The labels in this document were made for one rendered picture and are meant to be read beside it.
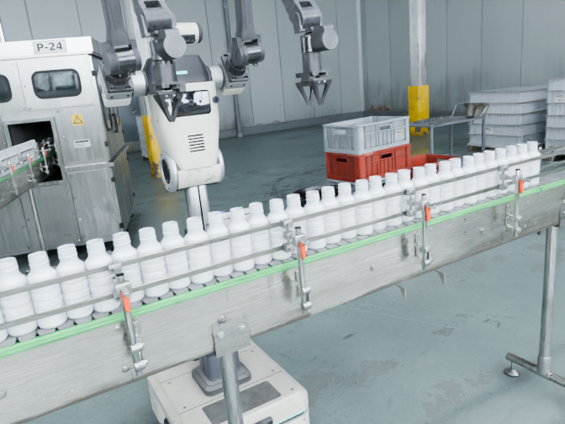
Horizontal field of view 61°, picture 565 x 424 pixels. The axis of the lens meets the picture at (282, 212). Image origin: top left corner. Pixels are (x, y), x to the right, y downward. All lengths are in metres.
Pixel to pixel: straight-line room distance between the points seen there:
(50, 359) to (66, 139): 3.79
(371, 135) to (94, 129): 2.52
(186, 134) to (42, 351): 0.92
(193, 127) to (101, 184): 3.14
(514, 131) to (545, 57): 4.51
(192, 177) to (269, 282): 0.66
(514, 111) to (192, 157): 7.05
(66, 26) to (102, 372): 12.41
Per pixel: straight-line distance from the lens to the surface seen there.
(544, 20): 12.79
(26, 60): 4.90
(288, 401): 2.06
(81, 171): 4.89
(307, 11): 1.51
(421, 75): 11.68
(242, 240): 1.25
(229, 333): 1.29
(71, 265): 1.16
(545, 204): 2.13
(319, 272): 1.38
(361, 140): 3.69
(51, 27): 13.32
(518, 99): 8.37
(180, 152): 1.78
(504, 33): 13.34
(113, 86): 1.77
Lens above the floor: 1.47
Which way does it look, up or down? 15 degrees down
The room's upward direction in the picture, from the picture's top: 5 degrees counter-clockwise
